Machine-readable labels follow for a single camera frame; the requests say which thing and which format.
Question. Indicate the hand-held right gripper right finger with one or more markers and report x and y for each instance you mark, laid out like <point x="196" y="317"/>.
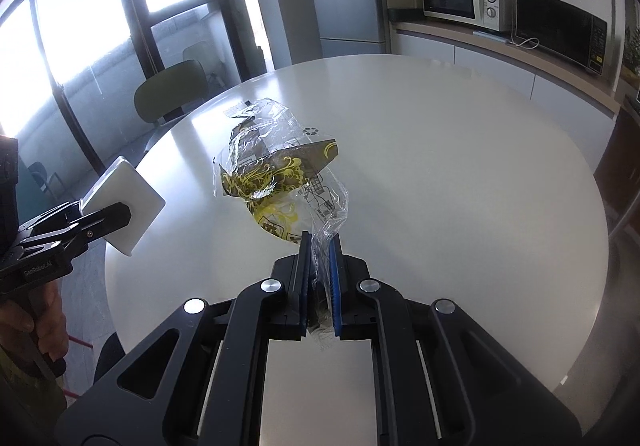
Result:
<point x="335" y="278"/>

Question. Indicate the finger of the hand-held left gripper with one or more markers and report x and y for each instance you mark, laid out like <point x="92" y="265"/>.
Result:
<point x="107" y="221"/>
<point x="50" y="218"/>

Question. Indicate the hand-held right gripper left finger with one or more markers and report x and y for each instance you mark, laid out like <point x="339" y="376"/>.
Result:
<point x="303" y="278"/>

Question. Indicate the white square foam piece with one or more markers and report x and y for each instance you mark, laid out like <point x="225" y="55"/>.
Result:
<point x="125" y="193"/>

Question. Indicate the clear wrapper yellow black print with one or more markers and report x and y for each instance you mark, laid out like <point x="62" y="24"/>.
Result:
<point x="265" y="166"/>

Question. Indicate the person's left forearm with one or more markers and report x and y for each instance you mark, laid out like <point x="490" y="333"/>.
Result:
<point x="20" y="391"/>

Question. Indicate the person's left hand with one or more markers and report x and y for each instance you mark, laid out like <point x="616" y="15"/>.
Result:
<point x="52" y="326"/>

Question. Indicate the dark chair behind glass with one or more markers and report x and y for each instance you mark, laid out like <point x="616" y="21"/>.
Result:
<point x="45" y="178"/>

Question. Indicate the thin red rod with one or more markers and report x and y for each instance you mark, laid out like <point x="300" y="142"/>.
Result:
<point x="80" y="341"/>

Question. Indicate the green chair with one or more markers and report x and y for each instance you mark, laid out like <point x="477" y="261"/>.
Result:
<point x="167" y="94"/>

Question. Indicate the round white table wooden legs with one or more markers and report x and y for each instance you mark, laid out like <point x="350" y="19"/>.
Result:
<point x="450" y="176"/>

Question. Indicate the white kitchen cabinets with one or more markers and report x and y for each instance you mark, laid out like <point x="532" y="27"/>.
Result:
<point x="500" y="61"/>

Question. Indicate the white microwave with knobs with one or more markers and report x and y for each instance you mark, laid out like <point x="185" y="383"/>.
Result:
<point x="462" y="1"/>

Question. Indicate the black microwave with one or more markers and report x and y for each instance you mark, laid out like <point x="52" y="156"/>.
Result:
<point x="560" y="29"/>

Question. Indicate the green potted plant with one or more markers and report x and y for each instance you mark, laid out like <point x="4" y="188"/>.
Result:
<point x="631" y="51"/>

